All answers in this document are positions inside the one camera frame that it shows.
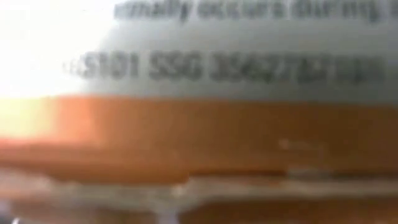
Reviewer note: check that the orange spot-the-differences cereal box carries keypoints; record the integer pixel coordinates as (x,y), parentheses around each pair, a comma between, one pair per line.
(217,124)

